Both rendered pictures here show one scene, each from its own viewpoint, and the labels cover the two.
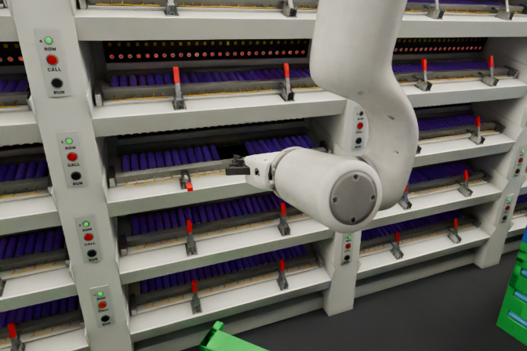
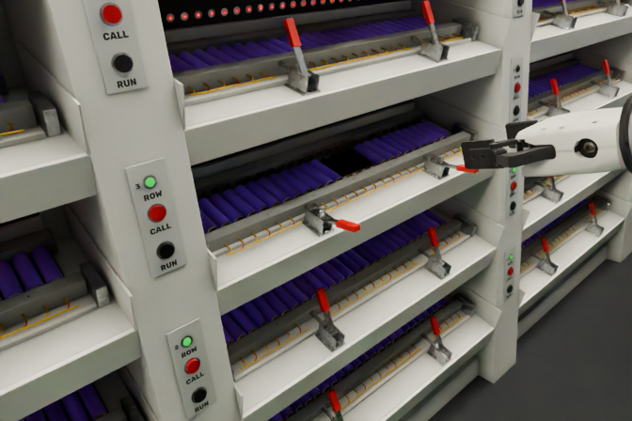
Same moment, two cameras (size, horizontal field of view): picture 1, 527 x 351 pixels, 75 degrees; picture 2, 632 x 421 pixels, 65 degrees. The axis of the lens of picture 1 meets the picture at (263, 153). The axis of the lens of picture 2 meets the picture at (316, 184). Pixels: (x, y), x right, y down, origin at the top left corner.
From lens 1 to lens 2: 0.42 m
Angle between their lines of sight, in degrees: 17
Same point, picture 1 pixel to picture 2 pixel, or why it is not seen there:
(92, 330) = not seen: outside the picture
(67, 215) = (152, 334)
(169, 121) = (298, 117)
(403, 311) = (576, 343)
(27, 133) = (67, 181)
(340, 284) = (503, 332)
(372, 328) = (557, 379)
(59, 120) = (130, 142)
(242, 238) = (390, 299)
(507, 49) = not seen: outside the picture
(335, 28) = not seen: outside the picture
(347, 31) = not seen: outside the picture
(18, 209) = (53, 350)
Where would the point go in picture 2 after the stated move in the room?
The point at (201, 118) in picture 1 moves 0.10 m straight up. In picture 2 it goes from (341, 104) to (334, 25)
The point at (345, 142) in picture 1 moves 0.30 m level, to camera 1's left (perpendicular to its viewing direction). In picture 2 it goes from (502, 116) to (353, 147)
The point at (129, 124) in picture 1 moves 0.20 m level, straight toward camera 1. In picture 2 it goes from (241, 132) to (373, 159)
